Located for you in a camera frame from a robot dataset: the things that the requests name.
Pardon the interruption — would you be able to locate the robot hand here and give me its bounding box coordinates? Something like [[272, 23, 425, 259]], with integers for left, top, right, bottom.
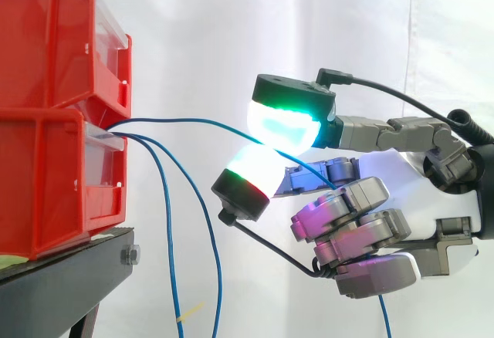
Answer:
[[211, 73, 482, 300]]

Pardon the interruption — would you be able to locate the red plastic bin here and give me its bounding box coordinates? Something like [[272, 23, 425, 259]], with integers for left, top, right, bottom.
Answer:
[[0, 106, 129, 261], [0, 0, 134, 120]]

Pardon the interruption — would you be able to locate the black coiled cable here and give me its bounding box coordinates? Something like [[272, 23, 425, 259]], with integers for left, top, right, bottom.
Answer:
[[447, 108, 494, 147]]

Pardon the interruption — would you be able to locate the thin black cable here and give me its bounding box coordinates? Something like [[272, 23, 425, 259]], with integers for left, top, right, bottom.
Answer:
[[217, 208, 337, 279], [315, 67, 460, 123]]

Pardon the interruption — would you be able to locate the blue cable bundle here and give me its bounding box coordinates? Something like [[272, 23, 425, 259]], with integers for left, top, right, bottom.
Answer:
[[110, 130, 225, 338]]

